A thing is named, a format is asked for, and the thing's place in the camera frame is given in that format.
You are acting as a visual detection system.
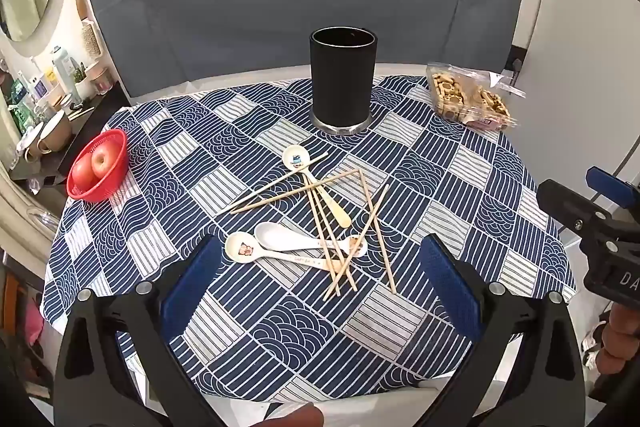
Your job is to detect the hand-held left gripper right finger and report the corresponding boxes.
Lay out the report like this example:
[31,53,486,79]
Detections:
[419,233,587,427]

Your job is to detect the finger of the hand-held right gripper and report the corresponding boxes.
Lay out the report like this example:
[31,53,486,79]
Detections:
[585,166,640,210]
[536,178,608,253]

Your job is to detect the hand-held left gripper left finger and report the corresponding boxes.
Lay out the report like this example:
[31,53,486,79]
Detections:
[52,234,226,427]

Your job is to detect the white spoon bear print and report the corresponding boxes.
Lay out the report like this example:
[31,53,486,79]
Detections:
[224,231,351,269]

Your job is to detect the plain white spoon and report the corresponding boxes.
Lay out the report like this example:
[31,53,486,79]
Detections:
[254,222,369,258]

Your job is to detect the pile of wooden chopsticks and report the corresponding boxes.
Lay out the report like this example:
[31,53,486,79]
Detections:
[230,152,398,303]

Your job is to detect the white spoon blue print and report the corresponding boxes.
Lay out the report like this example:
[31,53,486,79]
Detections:
[282,145,352,229]

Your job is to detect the black cylindrical utensil holder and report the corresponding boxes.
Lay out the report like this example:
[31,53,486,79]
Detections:
[309,26,377,135]

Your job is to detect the person's right hand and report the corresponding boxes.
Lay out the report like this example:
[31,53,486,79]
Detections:
[597,307,640,375]

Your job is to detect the person's left hand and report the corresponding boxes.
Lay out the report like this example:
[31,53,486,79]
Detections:
[262,404,326,427]

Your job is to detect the blue patterned tablecloth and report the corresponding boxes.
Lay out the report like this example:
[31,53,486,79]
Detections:
[42,74,578,403]

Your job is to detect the red plastic basket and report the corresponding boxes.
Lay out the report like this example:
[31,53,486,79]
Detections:
[66,129,130,202]

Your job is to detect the black clip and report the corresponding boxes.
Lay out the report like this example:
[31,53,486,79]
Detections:
[507,47,526,82]

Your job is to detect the red apple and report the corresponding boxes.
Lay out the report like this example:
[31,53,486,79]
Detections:
[74,152,96,184]
[91,142,122,178]

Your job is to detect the clear packet of biscuits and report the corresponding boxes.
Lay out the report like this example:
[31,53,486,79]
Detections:
[425,63,527,130]

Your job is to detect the brown cup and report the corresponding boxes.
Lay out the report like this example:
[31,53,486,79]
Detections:
[42,109,76,152]

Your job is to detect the pink candle jar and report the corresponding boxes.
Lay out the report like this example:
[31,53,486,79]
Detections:
[90,62,116,95]

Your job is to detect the small potted plant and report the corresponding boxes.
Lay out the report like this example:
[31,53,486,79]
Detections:
[72,62,91,100]

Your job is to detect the white spray bottle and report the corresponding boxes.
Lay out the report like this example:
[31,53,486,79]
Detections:
[52,47,76,92]

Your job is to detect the glass jar of grains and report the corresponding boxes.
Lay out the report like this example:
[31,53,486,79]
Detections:
[81,19,103,55]

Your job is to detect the grey backdrop board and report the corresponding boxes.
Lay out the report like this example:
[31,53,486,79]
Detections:
[77,0,533,105]

